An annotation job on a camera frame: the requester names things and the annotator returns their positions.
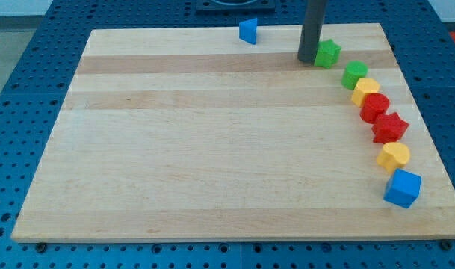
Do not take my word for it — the blue triangle block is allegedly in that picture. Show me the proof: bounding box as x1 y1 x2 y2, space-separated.
238 18 258 45

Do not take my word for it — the green star block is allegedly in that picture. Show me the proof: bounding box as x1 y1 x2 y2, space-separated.
314 39 341 69

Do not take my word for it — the red star block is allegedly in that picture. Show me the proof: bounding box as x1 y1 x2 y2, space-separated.
371 112 409 143

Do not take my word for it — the light wooden board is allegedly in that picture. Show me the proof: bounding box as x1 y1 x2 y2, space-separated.
11 23 455 243

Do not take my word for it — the green cylinder block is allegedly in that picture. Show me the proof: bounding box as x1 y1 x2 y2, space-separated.
341 61 368 90

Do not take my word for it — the yellow hexagon block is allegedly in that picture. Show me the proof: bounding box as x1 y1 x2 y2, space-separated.
351 78 380 108

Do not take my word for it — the red cylinder block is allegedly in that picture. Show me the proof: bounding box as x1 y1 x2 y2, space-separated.
359 93 390 124

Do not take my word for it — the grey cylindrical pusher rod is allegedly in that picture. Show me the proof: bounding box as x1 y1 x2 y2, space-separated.
297 0 328 65

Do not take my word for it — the yellow heart block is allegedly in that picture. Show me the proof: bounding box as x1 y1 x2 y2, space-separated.
376 142 411 174

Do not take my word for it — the blue cube block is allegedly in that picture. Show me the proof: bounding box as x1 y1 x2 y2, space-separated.
383 168 422 208

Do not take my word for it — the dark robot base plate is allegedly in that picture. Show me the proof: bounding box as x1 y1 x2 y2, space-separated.
196 0 276 13

